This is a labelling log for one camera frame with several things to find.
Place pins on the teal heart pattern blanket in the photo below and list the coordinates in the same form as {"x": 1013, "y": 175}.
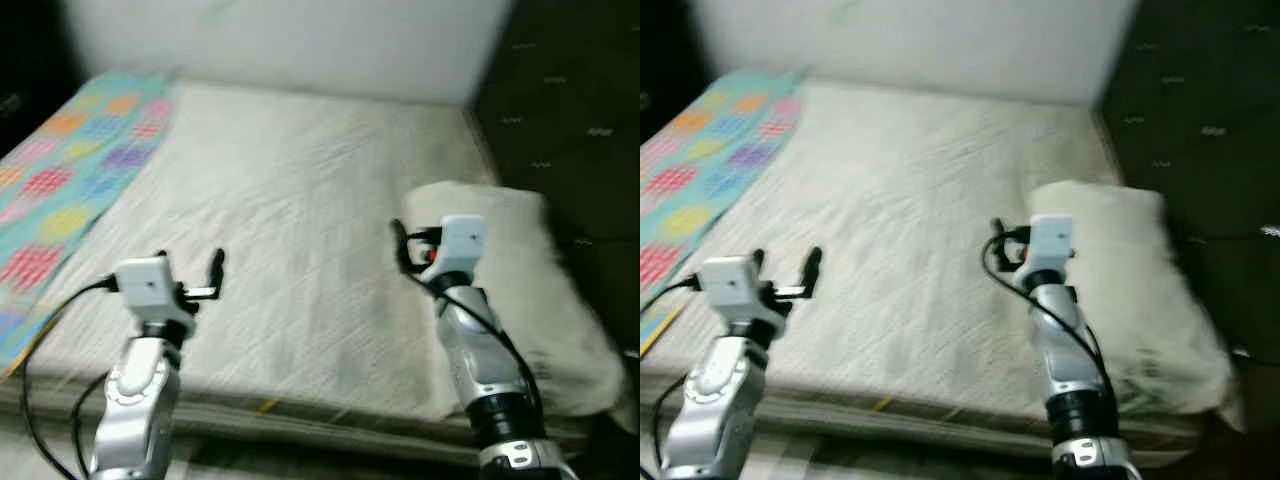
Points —
{"x": 70, "y": 170}
{"x": 700, "y": 170}

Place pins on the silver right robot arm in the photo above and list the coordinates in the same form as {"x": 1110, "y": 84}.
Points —
{"x": 490, "y": 370}
{"x": 1075, "y": 360}

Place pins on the grey bed base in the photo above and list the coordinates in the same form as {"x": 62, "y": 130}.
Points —
{"x": 900, "y": 435}
{"x": 300, "y": 430}

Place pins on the cream quilted mattress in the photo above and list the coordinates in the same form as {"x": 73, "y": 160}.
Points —
{"x": 300, "y": 220}
{"x": 900, "y": 220}

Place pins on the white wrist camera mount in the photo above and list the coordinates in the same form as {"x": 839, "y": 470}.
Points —
{"x": 730, "y": 285}
{"x": 1050, "y": 243}
{"x": 145, "y": 285}
{"x": 462, "y": 245}

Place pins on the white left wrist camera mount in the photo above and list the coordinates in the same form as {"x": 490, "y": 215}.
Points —
{"x": 145, "y": 285}
{"x": 730, "y": 285}

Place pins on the dark tufted headboard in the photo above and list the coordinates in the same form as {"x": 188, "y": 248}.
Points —
{"x": 1190, "y": 100}
{"x": 560, "y": 100}

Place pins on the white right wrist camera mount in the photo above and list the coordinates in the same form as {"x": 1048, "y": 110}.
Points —
{"x": 1050, "y": 243}
{"x": 462, "y": 245}

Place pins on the white pillow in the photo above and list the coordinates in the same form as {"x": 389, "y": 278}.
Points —
{"x": 540, "y": 300}
{"x": 1150, "y": 300}

